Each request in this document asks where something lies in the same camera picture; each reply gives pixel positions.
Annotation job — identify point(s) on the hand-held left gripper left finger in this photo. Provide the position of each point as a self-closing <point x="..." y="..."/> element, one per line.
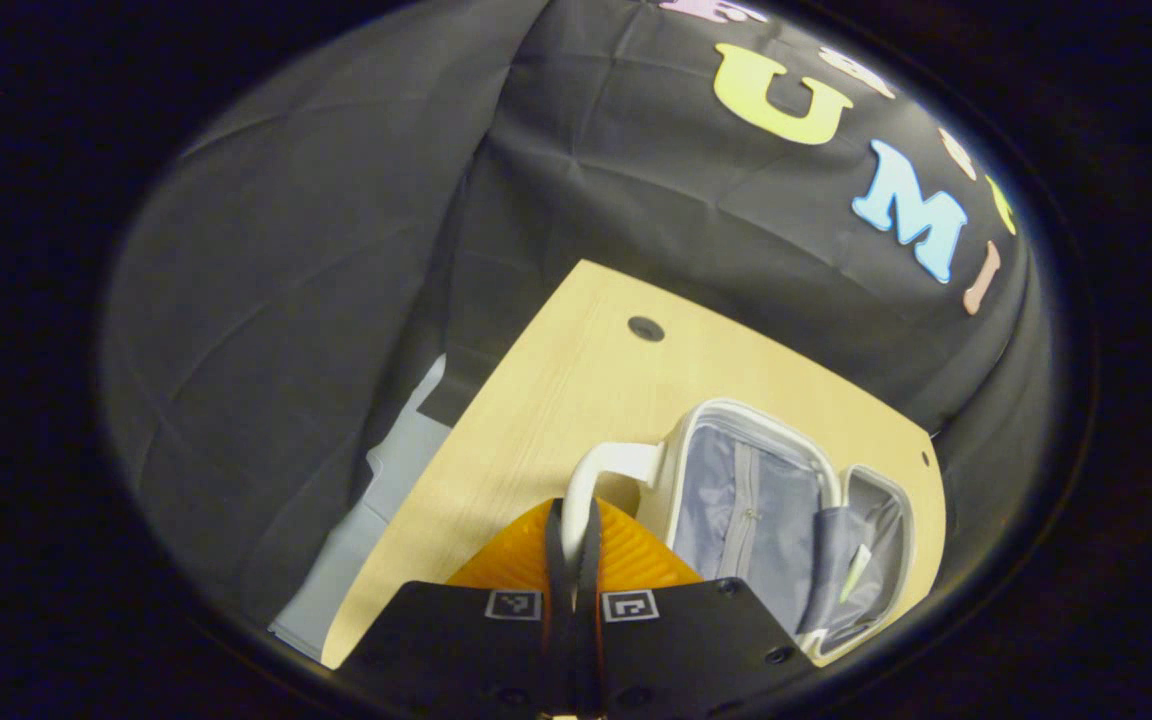
<point x="558" y="620"/>

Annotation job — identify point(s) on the black backdrop cloth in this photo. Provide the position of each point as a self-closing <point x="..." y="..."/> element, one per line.
<point x="336" y="250"/>

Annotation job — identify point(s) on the white suitcase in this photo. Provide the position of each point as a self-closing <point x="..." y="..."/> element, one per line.
<point x="736" y="500"/>

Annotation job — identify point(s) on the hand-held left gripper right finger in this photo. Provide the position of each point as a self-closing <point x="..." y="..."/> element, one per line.
<point x="591" y="630"/>

